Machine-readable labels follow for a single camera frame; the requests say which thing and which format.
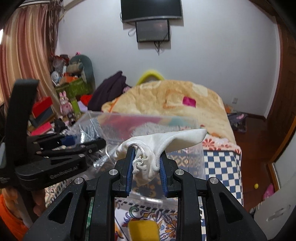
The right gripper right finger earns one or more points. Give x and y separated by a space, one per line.
224 216

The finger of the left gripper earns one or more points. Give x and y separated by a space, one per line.
91 146
69 140

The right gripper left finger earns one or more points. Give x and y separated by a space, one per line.
85 210

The white drawstring pouch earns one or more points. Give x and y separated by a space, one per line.
148 150

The red book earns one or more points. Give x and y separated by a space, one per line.
42 129

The clear plastic storage bin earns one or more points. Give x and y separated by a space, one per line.
116 128

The pink rabbit toy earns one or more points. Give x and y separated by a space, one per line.
65 105

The green bottle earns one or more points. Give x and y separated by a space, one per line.
76 108

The white sliding wardrobe door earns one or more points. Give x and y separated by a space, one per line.
276 215

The red gift box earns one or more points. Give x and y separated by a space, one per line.
41 106

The green storage box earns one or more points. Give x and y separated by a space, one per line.
75 88

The yellow sponge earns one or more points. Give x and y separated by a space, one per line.
143 230

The patterned patchwork bed cover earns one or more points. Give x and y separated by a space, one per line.
215 157

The dark purple jacket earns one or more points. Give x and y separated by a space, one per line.
110 89

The grey green plush toy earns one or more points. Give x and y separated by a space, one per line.
82 65

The beige fleece blanket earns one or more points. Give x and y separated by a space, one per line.
176 98

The yellow curved foam tube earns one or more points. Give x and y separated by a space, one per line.
149 75

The grey bag on floor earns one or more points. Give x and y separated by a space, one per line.
238 121

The wooden door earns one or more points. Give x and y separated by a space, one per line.
281 118

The striped pink curtain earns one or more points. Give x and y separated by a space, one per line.
28 48

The small black wall monitor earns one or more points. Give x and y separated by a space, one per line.
152 31

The large black wall television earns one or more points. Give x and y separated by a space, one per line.
137 10

